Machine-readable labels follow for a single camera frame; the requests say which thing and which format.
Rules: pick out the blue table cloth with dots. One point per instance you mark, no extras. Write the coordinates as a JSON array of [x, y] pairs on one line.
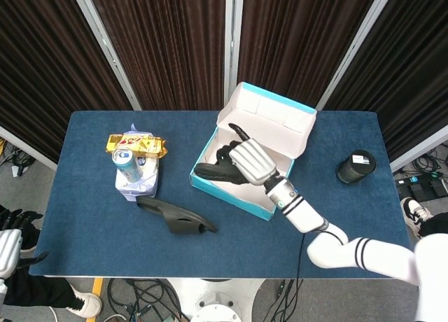
[[105, 252]]

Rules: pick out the brown curtain panel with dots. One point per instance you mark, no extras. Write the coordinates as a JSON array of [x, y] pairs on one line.
[[413, 56], [42, 56], [297, 38], [168, 49]]

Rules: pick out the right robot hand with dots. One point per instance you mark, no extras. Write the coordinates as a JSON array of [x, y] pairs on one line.
[[253, 161]]

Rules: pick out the black slipper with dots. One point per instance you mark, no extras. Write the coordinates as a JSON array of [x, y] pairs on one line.
[[217, 173], [178, 220]]

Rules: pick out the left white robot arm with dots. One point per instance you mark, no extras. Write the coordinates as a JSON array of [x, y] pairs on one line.
[[2, 290]]

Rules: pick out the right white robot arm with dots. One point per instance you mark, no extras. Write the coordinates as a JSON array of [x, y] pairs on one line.
[[304, 217]]

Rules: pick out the white partition post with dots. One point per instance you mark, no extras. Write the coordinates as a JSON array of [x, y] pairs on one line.
[[360, 38], [31, 150], [110, 52], [420, 147], [234, 38]]

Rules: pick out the black trouser leg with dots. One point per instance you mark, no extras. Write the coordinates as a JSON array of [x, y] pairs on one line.
[[38, 290], [437, 225]]

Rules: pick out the light blue shoe box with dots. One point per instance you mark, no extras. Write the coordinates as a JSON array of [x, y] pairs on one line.
[[273, 119]]

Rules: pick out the light blue beverage can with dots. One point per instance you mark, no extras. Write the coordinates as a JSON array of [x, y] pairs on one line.
[[126, 164]]

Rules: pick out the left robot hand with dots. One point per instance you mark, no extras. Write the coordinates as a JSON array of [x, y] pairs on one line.
[[8, 248]]

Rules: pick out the golden snack packet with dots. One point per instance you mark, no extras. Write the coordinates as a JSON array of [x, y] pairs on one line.
[[140, 145]]

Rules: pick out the black mesh cylinder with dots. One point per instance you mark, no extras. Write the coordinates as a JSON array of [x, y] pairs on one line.
[[355, 168]]

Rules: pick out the black foot pedals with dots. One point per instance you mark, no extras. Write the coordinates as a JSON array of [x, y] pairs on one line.
[[420, 187]]

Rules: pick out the white and black sneaker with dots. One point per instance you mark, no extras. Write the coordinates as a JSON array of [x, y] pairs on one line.
[[413, 213]]

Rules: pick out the white tissue pack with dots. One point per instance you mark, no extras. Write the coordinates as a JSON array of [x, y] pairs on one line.
[[140, 190]]

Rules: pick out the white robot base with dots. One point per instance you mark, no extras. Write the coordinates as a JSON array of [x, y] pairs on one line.
[[217, 301]]

